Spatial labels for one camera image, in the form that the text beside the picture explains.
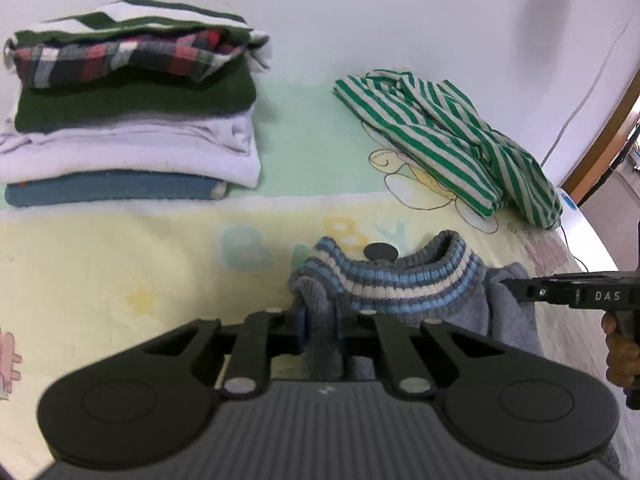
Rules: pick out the red plaid folded shirt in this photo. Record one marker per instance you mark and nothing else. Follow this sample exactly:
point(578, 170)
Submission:
point(195, 55)

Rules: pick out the person right hand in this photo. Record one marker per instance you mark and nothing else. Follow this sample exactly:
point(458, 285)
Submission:
point(623, 354)

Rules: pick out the green white striped garment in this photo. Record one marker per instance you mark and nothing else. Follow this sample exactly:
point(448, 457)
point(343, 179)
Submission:
point(437, 126)

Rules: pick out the white folded garment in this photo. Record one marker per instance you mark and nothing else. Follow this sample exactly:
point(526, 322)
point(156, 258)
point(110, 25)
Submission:
point(222, 148)

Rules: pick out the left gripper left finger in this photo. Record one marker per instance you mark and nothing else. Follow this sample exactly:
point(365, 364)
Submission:
point(253, 344)

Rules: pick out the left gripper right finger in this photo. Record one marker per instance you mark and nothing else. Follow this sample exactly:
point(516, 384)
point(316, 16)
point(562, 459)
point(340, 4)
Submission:
point(387, 343)

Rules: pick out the grey knit sweater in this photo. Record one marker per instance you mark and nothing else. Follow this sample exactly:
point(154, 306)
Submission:
point(445, 279)

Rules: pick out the blue folded garment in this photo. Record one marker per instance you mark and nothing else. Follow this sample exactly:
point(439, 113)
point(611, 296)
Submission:
point(98, 186)

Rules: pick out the dark green folded garment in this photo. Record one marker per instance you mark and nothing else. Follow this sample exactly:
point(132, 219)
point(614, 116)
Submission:
point(131, 93)

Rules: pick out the black round button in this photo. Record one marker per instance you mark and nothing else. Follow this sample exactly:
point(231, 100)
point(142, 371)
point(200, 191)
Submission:
point(380, 252)

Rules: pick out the yellow baby blanket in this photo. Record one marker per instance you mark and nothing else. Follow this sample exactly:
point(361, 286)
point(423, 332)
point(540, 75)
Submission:
point(81, 282)

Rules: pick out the dark green striped folded shirt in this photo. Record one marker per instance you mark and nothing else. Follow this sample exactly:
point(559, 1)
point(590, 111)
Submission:
point(124, 17)

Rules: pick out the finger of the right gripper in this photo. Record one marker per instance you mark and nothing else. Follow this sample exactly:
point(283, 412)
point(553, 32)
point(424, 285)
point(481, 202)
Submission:
point(549, 290)

